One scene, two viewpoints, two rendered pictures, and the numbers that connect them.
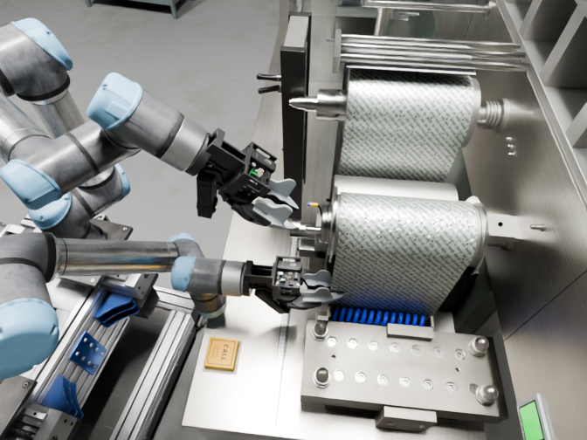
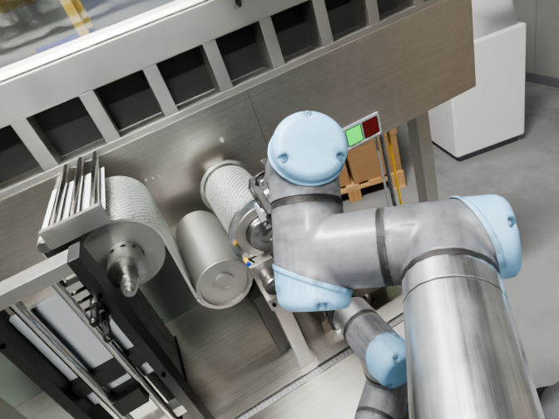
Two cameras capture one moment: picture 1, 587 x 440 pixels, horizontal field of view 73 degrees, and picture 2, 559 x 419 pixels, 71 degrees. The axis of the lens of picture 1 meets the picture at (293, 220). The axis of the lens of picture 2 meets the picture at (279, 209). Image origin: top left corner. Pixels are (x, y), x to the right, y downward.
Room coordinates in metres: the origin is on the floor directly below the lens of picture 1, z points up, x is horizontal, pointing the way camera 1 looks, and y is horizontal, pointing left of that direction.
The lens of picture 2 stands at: (0.62, 0.57, 1.68)
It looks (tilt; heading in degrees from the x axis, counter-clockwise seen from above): 31 degrees down; 251
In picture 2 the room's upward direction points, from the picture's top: 21 degrees counter-clockwise
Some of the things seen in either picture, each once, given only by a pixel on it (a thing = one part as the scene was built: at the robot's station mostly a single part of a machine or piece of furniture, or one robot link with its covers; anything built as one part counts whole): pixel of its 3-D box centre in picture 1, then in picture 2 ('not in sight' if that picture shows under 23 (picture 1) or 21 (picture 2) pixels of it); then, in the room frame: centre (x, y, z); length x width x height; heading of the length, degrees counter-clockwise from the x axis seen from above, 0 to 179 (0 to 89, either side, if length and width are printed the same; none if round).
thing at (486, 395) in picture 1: (488, 393); not in sight; (0.19, -0.38, 1.05); 0.04 x 0.04 x 0.04
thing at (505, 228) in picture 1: (502, 227); not in sight; (0.42, -0.37, 1.28); 0.06 x 0.05 x 0.02; 84
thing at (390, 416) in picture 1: (403, 421); not in sight; (0.16, -0.23, 0.96); 0.10 x 0.03 x 0.11; 84
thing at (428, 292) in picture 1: (387, 292); not in sight; (0.38, -0.20, 1.11); 0.23 x 0.01 x 0.18; 84
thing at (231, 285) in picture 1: (237, 277); (353, 318); (0.41, 0.12, 1.11); 0.08 x 0.05 x 0.08; 174
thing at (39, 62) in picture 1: (69, 133); not in sight; (0.78, 0.56, 1.19); 0.15 x 0.12 x 0.55; 137
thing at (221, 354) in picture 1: (222, 354); not in sight; (0.32, 0.17, 0.91); 0.07 x 0.07 x 0.02; 84
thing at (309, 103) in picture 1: (303, 103); (129, 283); (0.71, -0.02, 1.33); 0.06 x 0.03 x 0.03; 84
